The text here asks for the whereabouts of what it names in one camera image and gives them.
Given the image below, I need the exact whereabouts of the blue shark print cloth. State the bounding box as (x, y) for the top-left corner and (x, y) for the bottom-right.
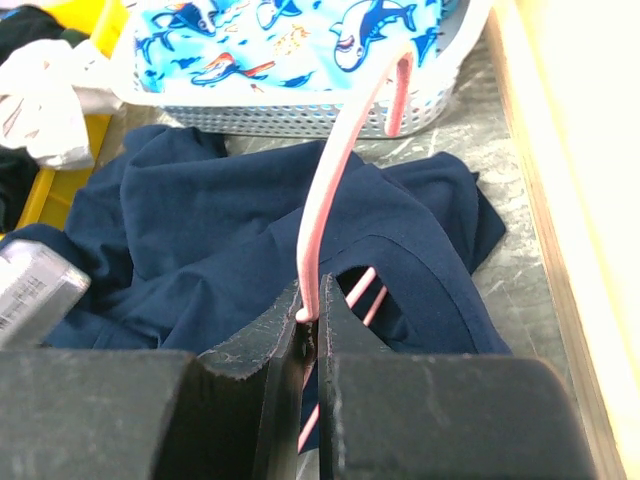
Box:
(132, 1), (458, 94)

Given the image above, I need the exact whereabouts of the pink wire hanger front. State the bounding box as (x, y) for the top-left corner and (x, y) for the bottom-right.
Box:
(294, 42), (416, 454)

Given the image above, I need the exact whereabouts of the black garment with blue print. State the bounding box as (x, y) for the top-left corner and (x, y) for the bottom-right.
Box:
(1, 5), (65, 233)

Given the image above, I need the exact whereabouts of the wooden clothes rack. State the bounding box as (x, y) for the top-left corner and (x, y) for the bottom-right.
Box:
(487, 1), (639, 479)

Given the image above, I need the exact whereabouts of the navy blue t shirt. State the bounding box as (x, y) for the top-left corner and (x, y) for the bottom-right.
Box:
(9, 125), (508, 354)

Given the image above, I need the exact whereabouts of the yellow plastic bin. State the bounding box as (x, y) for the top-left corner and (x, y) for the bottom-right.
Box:
(10, 1), (129, 232)

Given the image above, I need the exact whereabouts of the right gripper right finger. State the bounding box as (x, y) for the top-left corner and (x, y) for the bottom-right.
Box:
(317, 276), (597, 479)

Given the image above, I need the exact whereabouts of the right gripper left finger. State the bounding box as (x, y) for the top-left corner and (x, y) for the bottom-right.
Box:
(1, 286), (303, 479)

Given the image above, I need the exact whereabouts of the white plastic basket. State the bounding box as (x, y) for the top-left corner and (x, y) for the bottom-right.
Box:
(110, 1), (491, 138)

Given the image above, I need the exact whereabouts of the white crumpled garment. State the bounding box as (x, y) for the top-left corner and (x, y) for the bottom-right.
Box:
(1, 39), (123, 170)

